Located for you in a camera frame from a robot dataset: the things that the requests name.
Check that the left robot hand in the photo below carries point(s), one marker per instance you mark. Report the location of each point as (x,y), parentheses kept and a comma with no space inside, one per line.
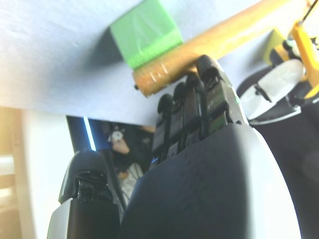
(204,186)

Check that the wooden dowel rod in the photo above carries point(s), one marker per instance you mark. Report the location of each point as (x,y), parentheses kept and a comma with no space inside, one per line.
(224,39)

